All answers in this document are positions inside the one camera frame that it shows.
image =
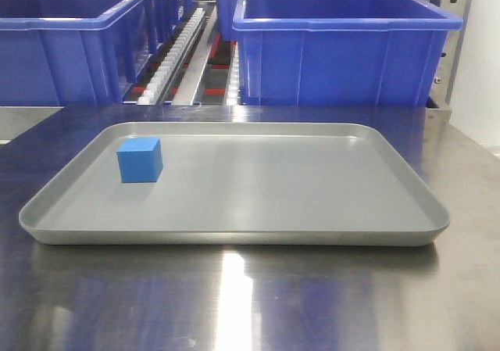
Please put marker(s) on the blue cube block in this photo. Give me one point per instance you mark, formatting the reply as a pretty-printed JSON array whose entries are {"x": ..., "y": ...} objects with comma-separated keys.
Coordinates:
[{"x": 140, "y": 159}]

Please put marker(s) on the grey metal tray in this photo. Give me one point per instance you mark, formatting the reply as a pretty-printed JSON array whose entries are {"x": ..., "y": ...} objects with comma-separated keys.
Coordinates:
[{"x": 240, "y": 183}]

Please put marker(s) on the blue plastic bin front right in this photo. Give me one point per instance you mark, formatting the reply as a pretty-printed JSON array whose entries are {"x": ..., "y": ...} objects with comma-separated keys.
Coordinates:
[{"x": 339, "y": 52}]

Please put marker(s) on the blue plastic bin front left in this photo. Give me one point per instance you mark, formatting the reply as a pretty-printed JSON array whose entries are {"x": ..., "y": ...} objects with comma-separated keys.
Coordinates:
[{"x": 58, "y": 52}]

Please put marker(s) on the white roller conveyor rail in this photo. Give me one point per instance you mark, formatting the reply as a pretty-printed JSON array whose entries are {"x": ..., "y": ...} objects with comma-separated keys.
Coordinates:
[{"x": 160, "y": 83}]

